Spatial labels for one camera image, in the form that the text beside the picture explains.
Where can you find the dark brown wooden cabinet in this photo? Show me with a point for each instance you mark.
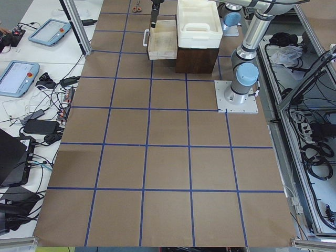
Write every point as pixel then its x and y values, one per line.
pixel 191 60

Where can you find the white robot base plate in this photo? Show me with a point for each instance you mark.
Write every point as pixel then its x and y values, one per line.
pixel 230 102

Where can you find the aluminium frame post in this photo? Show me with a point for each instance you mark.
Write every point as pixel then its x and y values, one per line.
pixel 75 21

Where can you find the black power adapter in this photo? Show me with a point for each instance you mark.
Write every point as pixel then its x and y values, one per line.
pixel 41 127

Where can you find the blue teach pendant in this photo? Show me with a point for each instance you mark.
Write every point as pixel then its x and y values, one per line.
pixel 50 33
pixel 18 77

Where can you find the lower blue teach pendant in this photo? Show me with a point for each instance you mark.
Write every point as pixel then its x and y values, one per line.
pixel 18 77

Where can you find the grey orange scissors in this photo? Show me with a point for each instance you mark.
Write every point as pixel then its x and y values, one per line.
pixel 137 8

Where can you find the black laptop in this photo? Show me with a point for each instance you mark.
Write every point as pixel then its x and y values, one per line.
pixel 16 153

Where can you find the white crumpled cloth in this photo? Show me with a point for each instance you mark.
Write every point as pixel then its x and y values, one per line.
pixel 287 56

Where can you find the brown paper table cover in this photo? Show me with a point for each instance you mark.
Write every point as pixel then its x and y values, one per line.
pixel 147 160

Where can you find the white wooden drawer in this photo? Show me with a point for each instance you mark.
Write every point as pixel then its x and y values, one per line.
pixel 161 41

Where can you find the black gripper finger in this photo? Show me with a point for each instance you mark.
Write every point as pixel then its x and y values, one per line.
pixel 154 13

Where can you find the upper blue teach pendant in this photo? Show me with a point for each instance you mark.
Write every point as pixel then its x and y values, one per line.
pixel 50 33

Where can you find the white plastic crate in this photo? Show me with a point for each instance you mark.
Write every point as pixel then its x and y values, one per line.
pixel 198 25

